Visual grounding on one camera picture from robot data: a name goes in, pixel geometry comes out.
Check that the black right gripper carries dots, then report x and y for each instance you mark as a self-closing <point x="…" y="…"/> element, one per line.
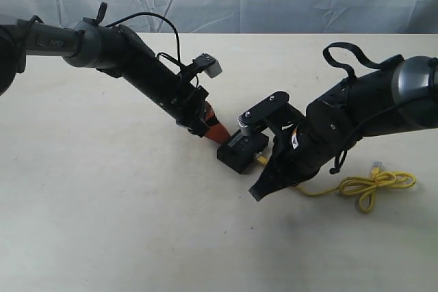
<point x="300" y="151"/>

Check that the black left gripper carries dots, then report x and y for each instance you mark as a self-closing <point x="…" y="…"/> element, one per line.
<point x="175" y="94"/>

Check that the black network switch box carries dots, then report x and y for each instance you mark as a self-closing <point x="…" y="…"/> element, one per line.
<point x="239" y="151"/>

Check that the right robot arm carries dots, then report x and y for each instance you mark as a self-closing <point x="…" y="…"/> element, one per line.
<point x="397" y="96"/>

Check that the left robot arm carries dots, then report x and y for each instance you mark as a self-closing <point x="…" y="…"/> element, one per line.
<point x="117" y="51"/>

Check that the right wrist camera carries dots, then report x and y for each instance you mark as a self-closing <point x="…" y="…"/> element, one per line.
<point x="274" y="113"/>

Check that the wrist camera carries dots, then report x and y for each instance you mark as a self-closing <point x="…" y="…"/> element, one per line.
<point x="208" y="64"/>
<point x="274" y="113"/>

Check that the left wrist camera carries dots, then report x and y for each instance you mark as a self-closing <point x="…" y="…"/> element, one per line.
<point x="208" y="64"/>

